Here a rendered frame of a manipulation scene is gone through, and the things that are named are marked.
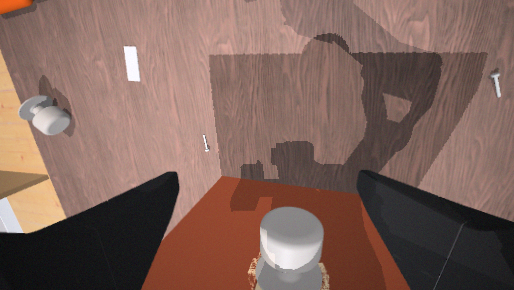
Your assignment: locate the white flat rectangular plate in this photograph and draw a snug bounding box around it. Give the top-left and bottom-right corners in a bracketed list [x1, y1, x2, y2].
[124, 47, 140, 81]

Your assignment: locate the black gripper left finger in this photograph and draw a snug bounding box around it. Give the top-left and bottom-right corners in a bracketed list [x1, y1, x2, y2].
[0, 171, 180, 290]

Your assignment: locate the white door knob with square spindle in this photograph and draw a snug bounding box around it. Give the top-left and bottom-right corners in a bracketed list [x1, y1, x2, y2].
[256, 207, 324, 290]

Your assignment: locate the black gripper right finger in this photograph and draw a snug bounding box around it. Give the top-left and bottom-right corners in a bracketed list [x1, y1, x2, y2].
[356, 170, 514, 290]

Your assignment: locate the orange-brown door slab with round hole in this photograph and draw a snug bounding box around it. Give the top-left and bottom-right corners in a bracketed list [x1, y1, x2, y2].
[141, 176, 411, 290]

